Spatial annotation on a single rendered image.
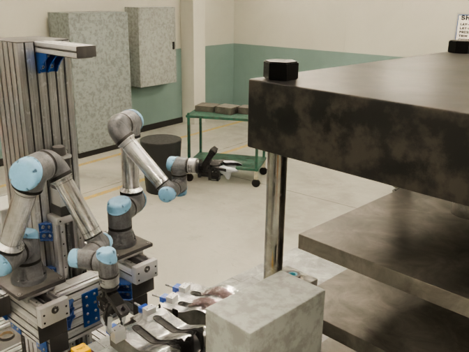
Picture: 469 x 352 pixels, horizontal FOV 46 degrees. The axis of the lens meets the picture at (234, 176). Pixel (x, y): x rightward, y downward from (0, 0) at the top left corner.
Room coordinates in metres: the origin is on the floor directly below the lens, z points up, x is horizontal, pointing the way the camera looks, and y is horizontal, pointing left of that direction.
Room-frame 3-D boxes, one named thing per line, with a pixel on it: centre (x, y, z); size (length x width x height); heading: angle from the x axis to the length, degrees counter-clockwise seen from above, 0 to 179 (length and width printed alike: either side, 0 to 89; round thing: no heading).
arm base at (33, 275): (2.17, 0.89, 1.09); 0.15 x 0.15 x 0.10
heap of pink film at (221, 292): (2.25, 0.07, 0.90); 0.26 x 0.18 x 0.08; 62
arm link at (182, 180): (2.58, 0.28, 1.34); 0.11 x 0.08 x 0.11; 164
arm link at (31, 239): (2.16, 0.89, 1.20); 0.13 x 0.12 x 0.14; 165
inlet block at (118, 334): (1.96, 0.49, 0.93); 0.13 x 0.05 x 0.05; 45
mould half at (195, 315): (2.26, 0.06, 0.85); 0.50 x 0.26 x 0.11; 62
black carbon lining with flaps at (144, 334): (1.96, 0.26, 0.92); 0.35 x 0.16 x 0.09; 45
